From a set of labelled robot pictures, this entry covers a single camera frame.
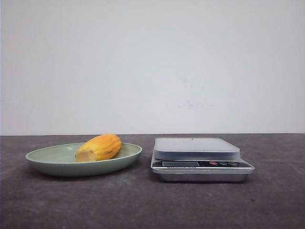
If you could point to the pale green plate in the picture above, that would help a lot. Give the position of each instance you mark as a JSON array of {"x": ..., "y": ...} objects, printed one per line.
[{"x": 60, "y": 161}]

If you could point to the yellow corn cob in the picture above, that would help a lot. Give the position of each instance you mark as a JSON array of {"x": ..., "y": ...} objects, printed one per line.
[{"x": 102, "y": 147}]

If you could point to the silver digital kitchen scale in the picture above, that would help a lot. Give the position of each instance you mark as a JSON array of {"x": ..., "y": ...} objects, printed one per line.
[{"x": 191, "y": 159}]

